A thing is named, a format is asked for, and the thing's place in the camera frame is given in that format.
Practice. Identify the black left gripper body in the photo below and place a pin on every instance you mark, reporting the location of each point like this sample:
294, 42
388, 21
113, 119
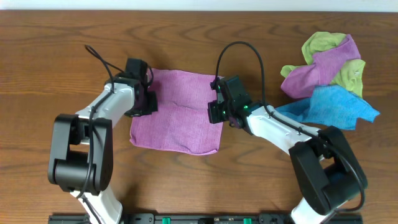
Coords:
147, 104

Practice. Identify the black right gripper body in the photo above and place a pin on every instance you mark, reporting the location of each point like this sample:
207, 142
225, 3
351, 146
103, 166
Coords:
216, 112

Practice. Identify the purple cloth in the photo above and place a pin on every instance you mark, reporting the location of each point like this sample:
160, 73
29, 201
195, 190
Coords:
181, 123
329, 53

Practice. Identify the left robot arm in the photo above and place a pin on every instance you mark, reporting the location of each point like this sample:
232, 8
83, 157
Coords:
81, 151

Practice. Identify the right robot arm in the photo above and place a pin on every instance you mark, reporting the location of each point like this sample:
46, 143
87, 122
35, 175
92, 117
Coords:
327, 171

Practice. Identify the purple cloth in pile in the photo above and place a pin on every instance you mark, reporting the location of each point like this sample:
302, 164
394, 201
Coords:
329, 53

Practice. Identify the blue cloth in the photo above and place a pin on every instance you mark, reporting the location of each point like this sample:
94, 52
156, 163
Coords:
330, 105

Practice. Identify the green cloth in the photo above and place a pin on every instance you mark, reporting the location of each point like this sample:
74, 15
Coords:
349, 76

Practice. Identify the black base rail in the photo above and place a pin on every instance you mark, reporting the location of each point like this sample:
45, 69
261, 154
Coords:
148, 218

